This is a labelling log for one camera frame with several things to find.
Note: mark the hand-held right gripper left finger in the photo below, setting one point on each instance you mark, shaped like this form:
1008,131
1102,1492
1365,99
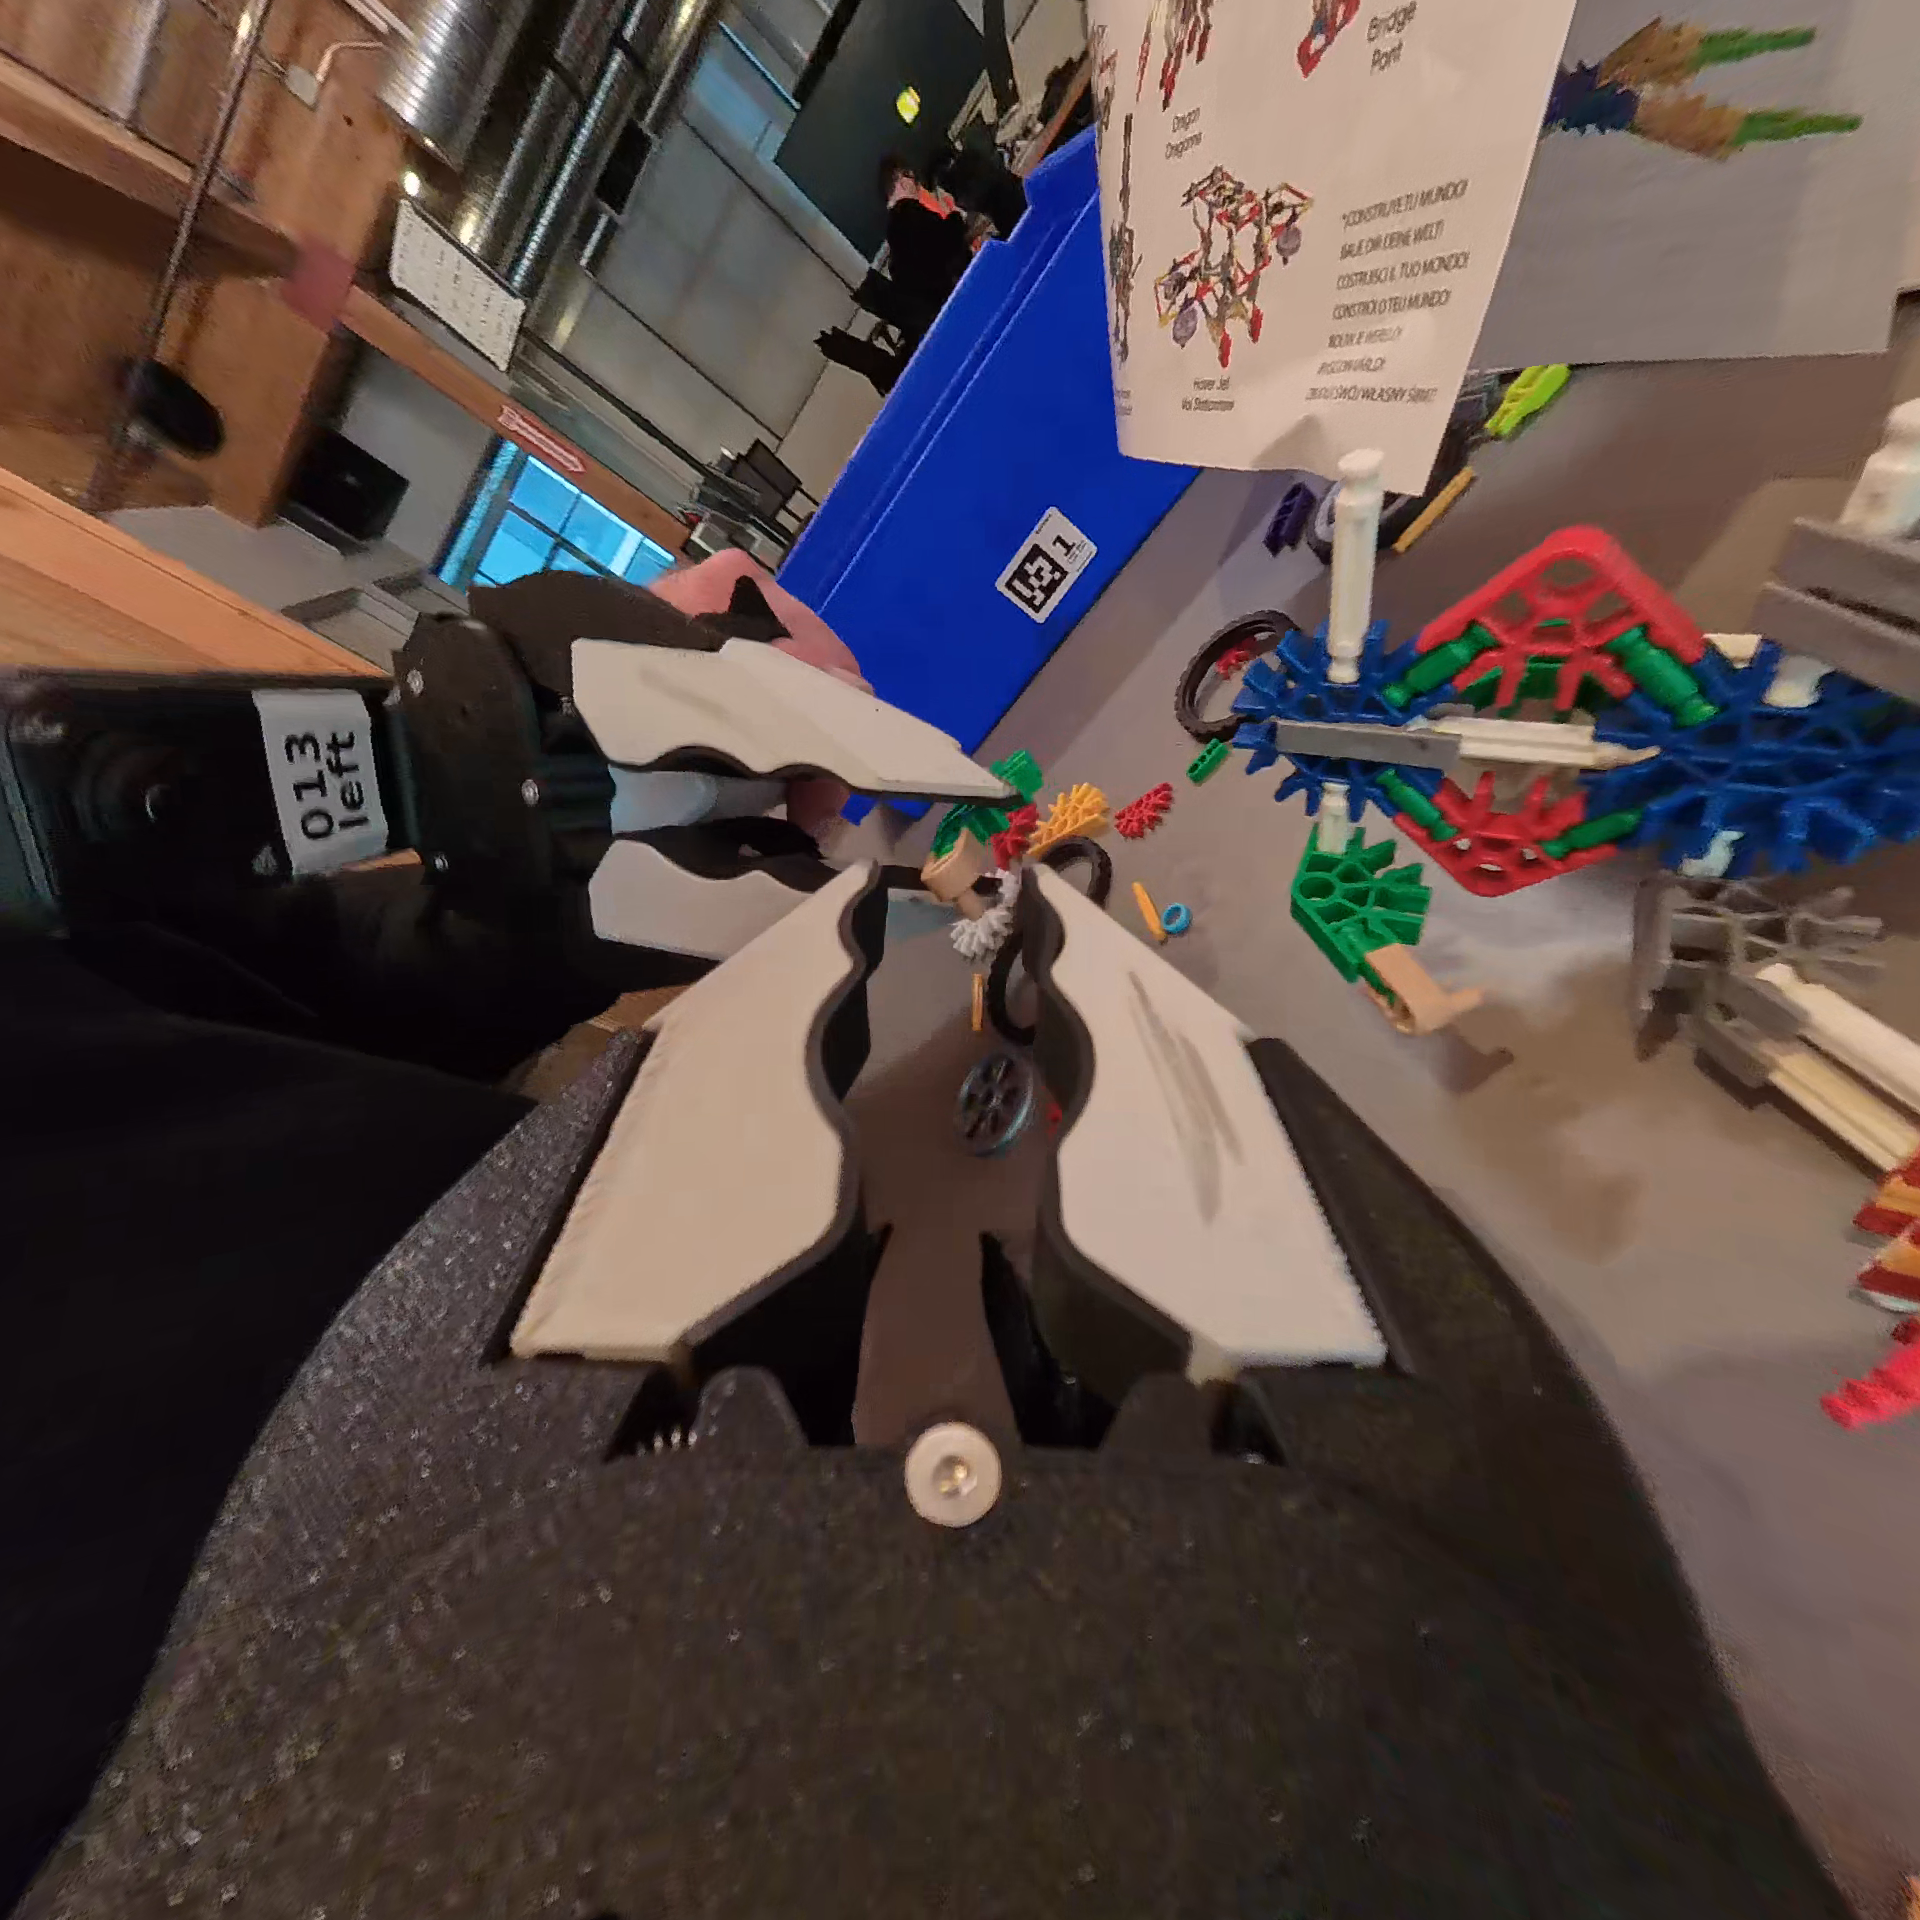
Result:
690,1187

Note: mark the small purple rod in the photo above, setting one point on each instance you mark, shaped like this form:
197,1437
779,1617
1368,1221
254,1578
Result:
1292,516

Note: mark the white snowflake connector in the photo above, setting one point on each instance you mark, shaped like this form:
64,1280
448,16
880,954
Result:
985,932

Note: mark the small tan clip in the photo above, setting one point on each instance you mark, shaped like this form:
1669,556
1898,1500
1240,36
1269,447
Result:
955,874

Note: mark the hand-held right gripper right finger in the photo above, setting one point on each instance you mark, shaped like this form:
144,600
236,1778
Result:
1217,1187

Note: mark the small lime plastic piece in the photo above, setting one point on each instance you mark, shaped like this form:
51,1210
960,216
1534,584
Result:
1524,400

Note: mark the large model picture poster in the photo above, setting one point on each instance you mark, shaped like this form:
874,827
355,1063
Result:
1321,210

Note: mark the grey toy wheel hub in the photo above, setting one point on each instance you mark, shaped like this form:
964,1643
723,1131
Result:
1005,1100

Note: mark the yellow toothed connector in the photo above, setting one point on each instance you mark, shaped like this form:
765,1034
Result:
1068,815

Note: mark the person's left hand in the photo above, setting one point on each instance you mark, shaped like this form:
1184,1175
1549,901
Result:
765,615

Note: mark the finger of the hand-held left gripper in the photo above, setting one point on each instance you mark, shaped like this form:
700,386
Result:
779,715
707,901

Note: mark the black toy tire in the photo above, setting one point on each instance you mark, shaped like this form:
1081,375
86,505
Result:
1201,690
1085,875

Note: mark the silver air duct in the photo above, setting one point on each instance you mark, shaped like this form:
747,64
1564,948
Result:
497,59

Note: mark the large window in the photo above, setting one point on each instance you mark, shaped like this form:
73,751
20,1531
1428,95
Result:
555,525

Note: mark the red fan-shaped connector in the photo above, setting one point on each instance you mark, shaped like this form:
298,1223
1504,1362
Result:
1148,807

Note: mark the short yellow rod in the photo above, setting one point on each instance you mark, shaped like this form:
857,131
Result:
1142,904

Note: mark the blue plastic bin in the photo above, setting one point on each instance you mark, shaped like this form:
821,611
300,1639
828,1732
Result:
989,450

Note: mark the grey metal pipe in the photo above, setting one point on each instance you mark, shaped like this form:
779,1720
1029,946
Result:
180,240

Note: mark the colourful toy construction model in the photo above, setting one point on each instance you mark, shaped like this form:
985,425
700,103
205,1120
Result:
1592,706

